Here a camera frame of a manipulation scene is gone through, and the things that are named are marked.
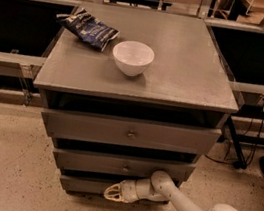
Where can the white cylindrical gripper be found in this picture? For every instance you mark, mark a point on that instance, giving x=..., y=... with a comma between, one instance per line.
x=129, y=190

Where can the grey drawer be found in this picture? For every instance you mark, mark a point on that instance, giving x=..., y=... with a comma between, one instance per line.
x=120, y=165
x=129, y=132
x=83, y=185

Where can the grey bottom drawer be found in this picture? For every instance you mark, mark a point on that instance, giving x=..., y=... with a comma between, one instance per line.
x=83, y=185

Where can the grey top drawer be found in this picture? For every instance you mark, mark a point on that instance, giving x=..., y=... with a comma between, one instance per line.
x=129, y=132

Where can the grey wooden drawer cabinet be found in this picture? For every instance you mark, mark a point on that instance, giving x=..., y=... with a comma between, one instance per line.
x=185, y=84

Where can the white ceramic bowl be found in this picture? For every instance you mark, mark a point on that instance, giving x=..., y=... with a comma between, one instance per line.
x=132, y=57

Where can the blue chip bag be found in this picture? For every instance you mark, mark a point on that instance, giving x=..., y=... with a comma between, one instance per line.
x=88, y=28

